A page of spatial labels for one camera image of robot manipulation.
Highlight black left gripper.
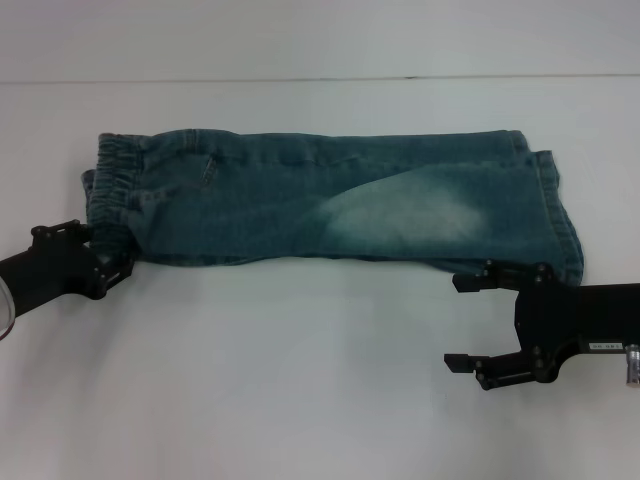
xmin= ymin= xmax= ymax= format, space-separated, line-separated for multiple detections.
xmin=0 ymin=218 xmax=137 ymax=322

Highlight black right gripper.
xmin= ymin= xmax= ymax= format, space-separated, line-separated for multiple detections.
xmin=443 ymin=258 xmax=640 ymax=392

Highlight blue denim shorts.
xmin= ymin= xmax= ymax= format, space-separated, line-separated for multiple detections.
xmin=82 ymin=128 xmax=585 ymax=287

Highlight silver metal cable connector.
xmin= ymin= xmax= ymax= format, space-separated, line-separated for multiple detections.
xmin=623 ymin=341 xmax=640 ymax=387

